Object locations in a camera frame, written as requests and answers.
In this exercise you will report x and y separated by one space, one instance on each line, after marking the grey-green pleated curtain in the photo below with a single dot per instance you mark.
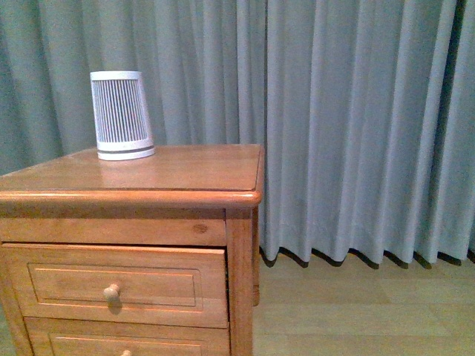
365 108

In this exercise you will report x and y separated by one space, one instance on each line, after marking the white slatted air purifier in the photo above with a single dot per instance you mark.
122 124

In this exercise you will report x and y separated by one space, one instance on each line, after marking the wooden drawer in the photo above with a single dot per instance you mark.
161 286
80 337

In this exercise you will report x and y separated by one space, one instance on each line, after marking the round wooden drawer knob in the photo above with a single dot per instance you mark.
112 295

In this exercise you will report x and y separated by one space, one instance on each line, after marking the wooden nightstand cabinet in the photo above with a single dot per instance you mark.
200 196

